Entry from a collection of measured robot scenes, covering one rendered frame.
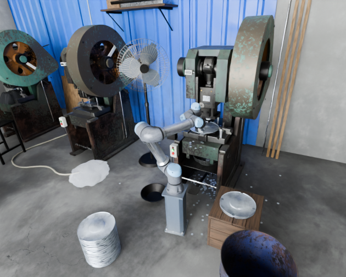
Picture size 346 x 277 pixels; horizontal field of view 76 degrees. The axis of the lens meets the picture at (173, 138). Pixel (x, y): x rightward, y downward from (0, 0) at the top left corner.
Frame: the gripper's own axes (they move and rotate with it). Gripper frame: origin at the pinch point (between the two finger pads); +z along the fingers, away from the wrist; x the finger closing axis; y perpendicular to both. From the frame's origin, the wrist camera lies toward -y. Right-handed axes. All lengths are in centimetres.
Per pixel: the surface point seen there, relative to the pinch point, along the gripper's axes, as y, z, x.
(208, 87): 1.1, -25.0, 35.3
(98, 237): -41, 0, -115
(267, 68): 50, -44, 41
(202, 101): -3.7, -12.9, 27.2
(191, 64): -13, -47, 38
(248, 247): 62, 15, -80
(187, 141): -13.9, 15.3, -2.7
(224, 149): 24.9, 14.8, -4.1
